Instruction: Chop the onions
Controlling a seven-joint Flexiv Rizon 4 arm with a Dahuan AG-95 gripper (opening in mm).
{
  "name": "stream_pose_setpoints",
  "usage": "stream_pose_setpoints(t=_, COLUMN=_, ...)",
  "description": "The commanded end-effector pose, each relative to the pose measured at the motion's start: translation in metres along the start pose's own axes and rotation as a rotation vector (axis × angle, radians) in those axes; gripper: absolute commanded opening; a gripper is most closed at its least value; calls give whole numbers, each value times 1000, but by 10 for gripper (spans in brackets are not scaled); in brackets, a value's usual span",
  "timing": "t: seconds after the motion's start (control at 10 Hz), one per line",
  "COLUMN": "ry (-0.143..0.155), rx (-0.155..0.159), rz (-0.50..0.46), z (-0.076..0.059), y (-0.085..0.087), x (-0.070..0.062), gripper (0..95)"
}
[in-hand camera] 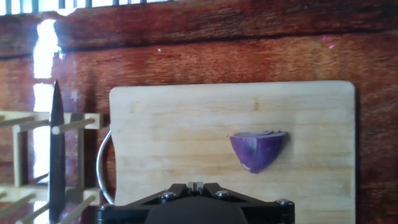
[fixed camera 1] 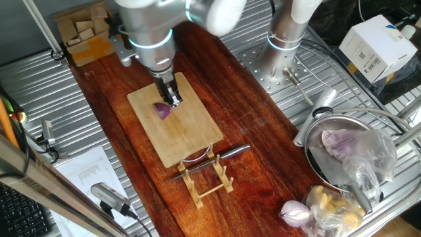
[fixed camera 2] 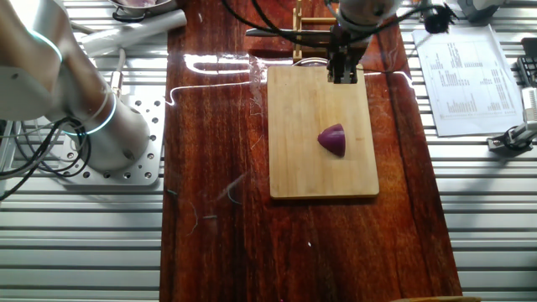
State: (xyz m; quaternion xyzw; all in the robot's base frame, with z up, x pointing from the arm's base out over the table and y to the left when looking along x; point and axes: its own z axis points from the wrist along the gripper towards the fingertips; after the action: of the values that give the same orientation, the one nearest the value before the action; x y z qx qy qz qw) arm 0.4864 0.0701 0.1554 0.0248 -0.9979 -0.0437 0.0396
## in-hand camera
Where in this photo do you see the purple onion wedge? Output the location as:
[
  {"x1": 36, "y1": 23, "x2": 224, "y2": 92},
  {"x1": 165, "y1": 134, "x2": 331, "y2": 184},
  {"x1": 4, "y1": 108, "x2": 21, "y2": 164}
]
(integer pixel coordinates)
[{"x1": 229, "y1": 130, "x2": 289, "y2": 175}]

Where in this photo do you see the bamboo cutting board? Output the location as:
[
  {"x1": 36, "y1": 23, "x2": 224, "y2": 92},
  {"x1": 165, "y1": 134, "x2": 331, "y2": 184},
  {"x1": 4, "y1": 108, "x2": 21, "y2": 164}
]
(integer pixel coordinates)
[{"x1": 96, "y1": 80, "x2": 356, "y2": 224}]

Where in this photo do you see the steel kitchen knife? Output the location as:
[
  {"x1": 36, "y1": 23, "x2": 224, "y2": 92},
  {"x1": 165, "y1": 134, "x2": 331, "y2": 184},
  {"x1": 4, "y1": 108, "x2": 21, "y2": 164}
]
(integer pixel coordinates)
[{"x1": 48, "y1": 80, "x2": 67, "y2": 223}]

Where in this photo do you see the wooden peg rack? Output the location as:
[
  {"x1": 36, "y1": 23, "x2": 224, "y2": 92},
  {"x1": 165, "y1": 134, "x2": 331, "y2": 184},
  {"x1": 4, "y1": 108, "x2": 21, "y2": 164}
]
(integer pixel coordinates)
[{"x1": 0, "y1": 110, "x2": 104, "y2": 224}]

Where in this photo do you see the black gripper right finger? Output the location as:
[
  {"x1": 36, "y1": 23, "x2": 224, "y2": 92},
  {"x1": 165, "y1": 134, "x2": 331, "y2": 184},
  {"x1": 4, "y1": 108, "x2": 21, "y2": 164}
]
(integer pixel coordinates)
[{"x1": 195, "y1": 182, "x2": 249, "y2": 203}]

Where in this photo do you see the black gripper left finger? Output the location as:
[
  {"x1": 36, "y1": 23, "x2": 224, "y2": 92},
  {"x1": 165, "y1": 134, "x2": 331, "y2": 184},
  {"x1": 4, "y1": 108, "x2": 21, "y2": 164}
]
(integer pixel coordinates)
[{"x1": 140, "y1": 182, "x2": 196, "y2": 205}]

